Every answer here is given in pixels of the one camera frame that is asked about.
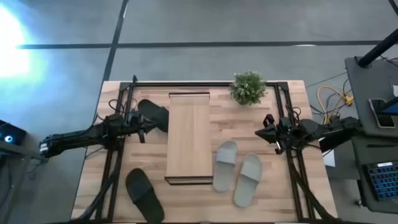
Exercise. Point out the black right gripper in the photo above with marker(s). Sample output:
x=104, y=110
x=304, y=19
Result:
x=283, y=133

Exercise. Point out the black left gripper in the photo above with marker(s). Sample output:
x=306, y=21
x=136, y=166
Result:
x=135, y=123

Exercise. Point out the black rubber slide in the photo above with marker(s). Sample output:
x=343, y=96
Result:
x=144, y=193
x=155, y=110

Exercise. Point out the grey rubber slide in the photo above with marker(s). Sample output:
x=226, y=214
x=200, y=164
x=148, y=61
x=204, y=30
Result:
x=247, y=179
x=224, y=165

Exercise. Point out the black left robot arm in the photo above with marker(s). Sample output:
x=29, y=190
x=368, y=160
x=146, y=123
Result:
x=77, y=138

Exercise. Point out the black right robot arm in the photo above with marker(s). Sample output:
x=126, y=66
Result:
x=332, y=129

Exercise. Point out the small green potted plant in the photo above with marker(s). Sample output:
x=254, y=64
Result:
x=247, y=88

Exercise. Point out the white paper sheet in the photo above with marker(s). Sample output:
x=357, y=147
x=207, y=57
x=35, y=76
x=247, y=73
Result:
x=329, y=158

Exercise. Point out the grey keyboard cart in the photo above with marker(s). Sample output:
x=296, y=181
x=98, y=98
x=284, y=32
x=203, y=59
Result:
x=373, y=149

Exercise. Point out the grey side desk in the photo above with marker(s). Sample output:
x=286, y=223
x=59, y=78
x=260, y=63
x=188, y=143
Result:
x=367, y=90

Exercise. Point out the black smartphone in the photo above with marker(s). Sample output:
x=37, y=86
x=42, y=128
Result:
x=382, y=113

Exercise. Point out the backlit black keyboard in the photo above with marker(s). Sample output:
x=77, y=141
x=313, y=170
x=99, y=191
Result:
x=384, y=180

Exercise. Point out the grey metal stand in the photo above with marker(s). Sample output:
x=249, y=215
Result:
x=18, y=155

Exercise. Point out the black metal pole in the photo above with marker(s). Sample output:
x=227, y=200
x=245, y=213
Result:
x=377, y=49

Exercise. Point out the black device with blue light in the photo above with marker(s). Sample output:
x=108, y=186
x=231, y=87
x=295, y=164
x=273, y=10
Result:
x=11, y=133

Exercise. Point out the wooden shelf with black frame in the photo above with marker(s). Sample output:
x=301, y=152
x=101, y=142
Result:
x=188, y=137

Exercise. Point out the black metal table frame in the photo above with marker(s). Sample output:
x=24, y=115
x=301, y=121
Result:
x=202, y=84

